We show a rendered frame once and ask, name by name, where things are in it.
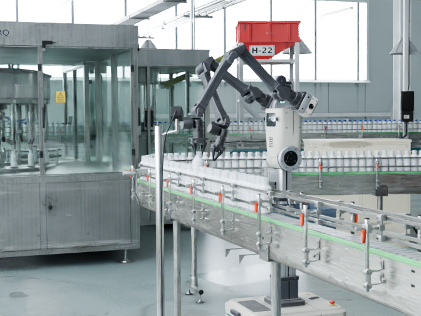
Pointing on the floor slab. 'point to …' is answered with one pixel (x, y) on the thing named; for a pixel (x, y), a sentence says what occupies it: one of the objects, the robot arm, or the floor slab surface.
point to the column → (399, 56)
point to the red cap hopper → (267, 52)
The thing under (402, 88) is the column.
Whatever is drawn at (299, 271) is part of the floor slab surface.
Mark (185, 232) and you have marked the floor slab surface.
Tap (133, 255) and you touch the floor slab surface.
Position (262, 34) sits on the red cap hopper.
